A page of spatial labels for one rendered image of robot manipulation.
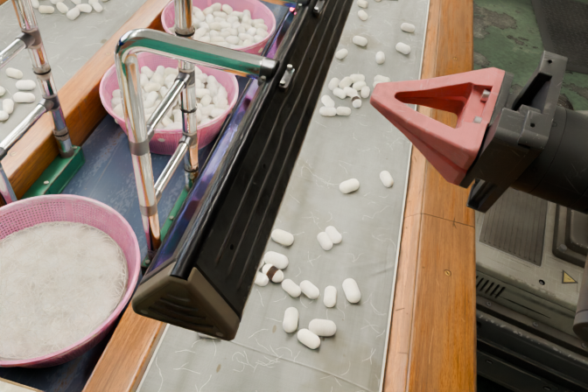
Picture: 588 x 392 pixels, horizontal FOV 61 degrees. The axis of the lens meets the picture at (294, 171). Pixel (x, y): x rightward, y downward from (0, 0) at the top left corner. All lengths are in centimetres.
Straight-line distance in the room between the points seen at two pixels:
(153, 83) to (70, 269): 44
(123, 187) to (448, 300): 59
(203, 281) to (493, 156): 20
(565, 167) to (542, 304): 100
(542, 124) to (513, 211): 110
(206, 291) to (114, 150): 72
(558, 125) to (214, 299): 24
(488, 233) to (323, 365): 70
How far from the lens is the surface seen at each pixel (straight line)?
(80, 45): 122
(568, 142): 32
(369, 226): 85
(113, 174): 99
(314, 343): 71
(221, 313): 36
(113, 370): 69
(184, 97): 75
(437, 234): 85
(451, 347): 75
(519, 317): 134
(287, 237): 79
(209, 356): 71
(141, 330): 71
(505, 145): 29
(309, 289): 74
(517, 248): 131
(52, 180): 95
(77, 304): 77
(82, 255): 82
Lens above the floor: 140
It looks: 46 degrees down
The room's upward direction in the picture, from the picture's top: 10 degrees clockwise
